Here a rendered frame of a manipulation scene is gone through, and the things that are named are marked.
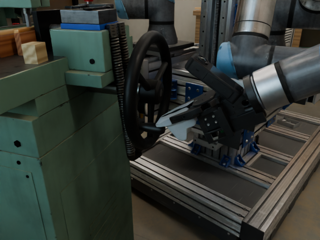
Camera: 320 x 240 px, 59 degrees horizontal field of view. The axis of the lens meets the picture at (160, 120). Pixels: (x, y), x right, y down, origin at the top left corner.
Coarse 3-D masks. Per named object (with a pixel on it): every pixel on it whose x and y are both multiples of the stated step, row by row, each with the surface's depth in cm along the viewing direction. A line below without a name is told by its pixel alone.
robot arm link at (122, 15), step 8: (120, 0) 119; (128, 0) 119; (136, 0) 120; (144, 0) 120; (120, 8) 120; (128, 8) 120; (136, 8) 121; (144, 8) 121; (120, 16) 124; (128, 16) 124; (136, 16) 124; (144, 16) 124
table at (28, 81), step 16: (0, 64) 57; (16, 64) 57; (32, 64) 57; (48, 64) 59; (64, 64) 64; (0, 80) 48; (16, 80) 51; (32, 80) 55; (48, 80) 59; (64, 80) 64; (80, 80) 63; (96, 80) 62; (112, 80) 66; (0, 96) 48; (16, 96) 52; (32, 96) 56; (0, 112) 49
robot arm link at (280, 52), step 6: (276, 48) 55; (282, 48) 54; (288, 48) 54; (294, 48) 54; (300, 48) 54; (306, 48) 54; (276, 54) 54; (282, 54) 54; (288, 54) 53; (276, 60) 54
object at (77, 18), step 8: (80, 8) 67; (112, 8) 70; (64, 16) 62; (72, 16) 61; (80, 16) 60; (88, 16) 60; (96, 16) 59; (104, 16) 61; (112, 16) 65; (64, 24) 62; (72, 24) 62; (80, 24) 61; (88, 24) 60; (96, 24) 60; (104, 24) 61
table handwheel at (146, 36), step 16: (144, 48) 58; (160, 48) 72; (128, 64) 57; (128, 80) 56; (144, 80) 62; (160, 80) 69; (128, 96) 56; (144, 96) 67; (160, 96) 69; (128, 112) 57; (160, 112) 80; (128, 128) 59; (144, 144) 66
